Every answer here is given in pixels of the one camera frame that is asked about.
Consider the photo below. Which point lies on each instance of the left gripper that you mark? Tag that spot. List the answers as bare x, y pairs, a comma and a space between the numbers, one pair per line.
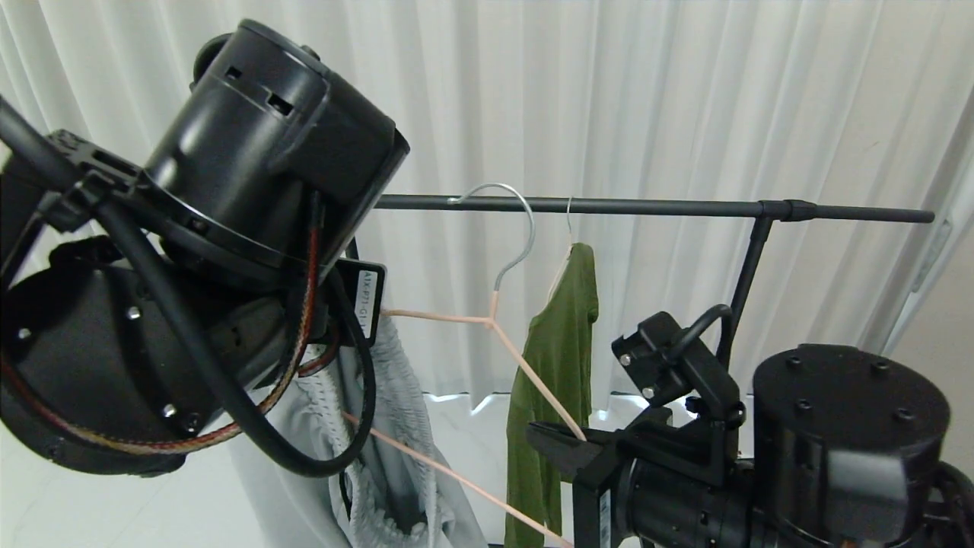
364, 301

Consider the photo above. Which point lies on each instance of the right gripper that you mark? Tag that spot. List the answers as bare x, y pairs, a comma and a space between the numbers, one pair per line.
670, 487

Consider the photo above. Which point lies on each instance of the pink clothes hanger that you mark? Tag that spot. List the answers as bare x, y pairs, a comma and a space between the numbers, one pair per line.
569, 228
498, 325

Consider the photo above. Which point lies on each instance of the pale grey shorts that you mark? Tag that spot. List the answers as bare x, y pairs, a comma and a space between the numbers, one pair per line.
396, 457

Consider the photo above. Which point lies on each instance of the green long-sleeved shirt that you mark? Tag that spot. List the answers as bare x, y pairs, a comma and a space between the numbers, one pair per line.
559, 358

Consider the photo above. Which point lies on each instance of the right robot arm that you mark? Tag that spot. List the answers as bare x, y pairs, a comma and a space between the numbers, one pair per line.
845, 449

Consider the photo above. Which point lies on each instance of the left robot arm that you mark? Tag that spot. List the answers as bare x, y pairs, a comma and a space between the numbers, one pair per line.
251, 167

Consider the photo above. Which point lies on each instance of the black clothes rack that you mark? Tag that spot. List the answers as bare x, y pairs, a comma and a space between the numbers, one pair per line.
647, 206

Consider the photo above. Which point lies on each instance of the white curtain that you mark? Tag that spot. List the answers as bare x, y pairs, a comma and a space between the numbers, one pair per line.
647, 99

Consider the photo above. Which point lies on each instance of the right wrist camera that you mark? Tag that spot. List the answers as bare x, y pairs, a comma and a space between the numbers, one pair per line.
677, 365

